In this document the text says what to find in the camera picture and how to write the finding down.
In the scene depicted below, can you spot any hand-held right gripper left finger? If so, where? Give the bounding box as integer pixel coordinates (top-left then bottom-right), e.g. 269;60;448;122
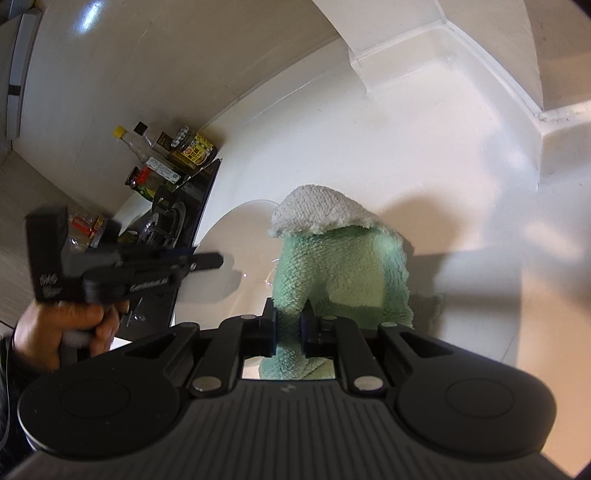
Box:
122;298;279;400

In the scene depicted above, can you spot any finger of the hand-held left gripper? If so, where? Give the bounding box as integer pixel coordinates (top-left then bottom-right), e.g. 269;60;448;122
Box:
115;246;195;260
117;251;225;278

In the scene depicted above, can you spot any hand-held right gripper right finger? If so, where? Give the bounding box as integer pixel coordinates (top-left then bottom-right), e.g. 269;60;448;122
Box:
300;299;458;398

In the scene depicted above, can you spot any white round plate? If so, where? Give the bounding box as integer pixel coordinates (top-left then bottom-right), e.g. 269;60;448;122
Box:
191;199;288;380

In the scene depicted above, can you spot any green terry cloth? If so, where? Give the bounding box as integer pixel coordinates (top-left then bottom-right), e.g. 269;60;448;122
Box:
256;184;444;381

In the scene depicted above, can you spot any person's left hand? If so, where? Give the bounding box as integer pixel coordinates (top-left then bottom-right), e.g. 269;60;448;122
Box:
13;300;132;371

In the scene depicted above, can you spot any black gas stove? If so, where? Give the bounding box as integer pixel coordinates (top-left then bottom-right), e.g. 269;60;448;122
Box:
115;158;223;326

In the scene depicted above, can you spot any red label jar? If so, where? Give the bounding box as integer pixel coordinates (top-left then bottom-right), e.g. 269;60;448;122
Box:
124;166;160;199

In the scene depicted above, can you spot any yellow label jar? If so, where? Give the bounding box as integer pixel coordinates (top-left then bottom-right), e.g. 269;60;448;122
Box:
168;126;218;168

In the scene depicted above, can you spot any yellow cap clear bottle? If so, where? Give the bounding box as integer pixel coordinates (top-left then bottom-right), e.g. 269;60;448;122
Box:
113;126;158;164

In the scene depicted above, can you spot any black cap bottle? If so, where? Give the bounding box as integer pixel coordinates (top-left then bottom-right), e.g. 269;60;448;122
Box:
134;121;169;153

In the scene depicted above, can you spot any grey metal panel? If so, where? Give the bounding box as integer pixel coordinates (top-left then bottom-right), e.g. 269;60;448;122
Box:
0;9;44;144

